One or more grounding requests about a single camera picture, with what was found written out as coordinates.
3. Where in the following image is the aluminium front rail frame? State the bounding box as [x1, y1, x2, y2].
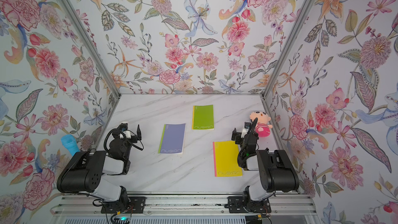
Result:
[50, 191, 320, 224]

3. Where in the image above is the pink plush doll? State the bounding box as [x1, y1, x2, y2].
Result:
[250, 111, 273, 138]

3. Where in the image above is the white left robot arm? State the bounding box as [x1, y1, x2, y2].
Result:
[57, 134, 131, 206]

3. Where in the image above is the blue toy microphone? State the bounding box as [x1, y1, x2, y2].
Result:
[61, 134, 80, 156]

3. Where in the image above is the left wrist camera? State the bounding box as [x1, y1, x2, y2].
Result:
[118, 122, 132, 139]

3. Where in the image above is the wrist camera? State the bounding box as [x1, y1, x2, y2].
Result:
[242, 122, 251, 136]
[118, 122, 132, 139]

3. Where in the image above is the purple cover lined notebook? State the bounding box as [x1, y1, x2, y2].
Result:
[158, 123, 186, 154]

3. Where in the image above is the yellow cover lined notebook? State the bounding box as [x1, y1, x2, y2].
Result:
[213, 141, 243, 177]

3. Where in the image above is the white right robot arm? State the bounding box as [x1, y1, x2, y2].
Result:
[232, 130, 299, 203]

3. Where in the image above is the green nusign notebook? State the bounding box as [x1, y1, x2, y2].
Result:
[192, 105, 215, 130]

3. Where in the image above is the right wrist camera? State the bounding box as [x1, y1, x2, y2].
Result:
[242, 122, 251, 136]

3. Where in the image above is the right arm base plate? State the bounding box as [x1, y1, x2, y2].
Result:
[224, 196, 272, 214]

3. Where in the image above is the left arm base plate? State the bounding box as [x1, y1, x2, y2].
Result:
[101, 196, 146, 214]

